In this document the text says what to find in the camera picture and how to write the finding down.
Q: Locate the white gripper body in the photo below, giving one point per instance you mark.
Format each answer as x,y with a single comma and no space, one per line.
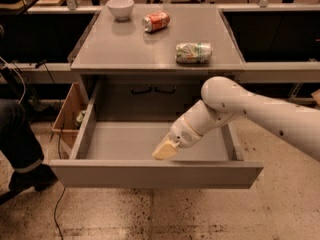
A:
181,133

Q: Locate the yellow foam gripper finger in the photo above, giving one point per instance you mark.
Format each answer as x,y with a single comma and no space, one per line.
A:
166,148

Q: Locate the grey top drawer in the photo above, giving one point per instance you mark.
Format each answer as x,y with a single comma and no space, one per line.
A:
123,124

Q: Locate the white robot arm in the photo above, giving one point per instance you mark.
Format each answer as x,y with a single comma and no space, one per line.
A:
222,100

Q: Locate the grey drawer cabinet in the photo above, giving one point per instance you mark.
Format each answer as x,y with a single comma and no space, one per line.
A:
139,77

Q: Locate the green white soda can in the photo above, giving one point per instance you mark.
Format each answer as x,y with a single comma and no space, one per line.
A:
193,53

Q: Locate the green bottle in box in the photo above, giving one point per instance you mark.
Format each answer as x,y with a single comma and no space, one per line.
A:
79,119

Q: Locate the cardboard box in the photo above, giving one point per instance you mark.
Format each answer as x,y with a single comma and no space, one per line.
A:
64,125

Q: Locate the orange soda can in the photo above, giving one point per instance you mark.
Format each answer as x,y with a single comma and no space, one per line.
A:
155,21

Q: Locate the black shoe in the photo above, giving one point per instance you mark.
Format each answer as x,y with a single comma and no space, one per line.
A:
39,178

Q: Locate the white ceramic bowl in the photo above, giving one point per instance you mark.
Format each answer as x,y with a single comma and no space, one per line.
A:
120,9

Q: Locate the person leg dark trousers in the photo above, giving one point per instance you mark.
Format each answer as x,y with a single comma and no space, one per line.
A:
17,141

